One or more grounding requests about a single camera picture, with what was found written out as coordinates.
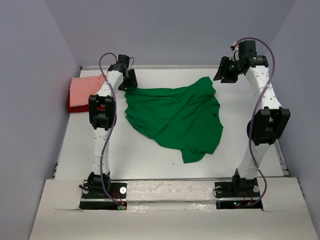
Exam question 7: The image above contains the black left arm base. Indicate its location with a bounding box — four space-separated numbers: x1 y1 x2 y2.
79 181 128 211

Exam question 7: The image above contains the pink t shirt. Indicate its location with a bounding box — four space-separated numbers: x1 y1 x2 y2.
69 74 105 107

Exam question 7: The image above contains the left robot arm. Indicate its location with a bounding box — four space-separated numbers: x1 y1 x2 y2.
82 52 138 202

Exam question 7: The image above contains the dark red t shirt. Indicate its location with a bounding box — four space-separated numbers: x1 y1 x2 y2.
66 95 90 113

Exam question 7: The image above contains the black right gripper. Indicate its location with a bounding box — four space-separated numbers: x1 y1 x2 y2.
213 56 244 84

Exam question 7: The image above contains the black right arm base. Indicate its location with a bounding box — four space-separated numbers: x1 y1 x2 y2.
212 181 263 210

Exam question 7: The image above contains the green t shirt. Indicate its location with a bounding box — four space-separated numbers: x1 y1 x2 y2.
125 76 224 164

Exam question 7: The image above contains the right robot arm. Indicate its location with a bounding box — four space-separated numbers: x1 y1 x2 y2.
213 37 291 199

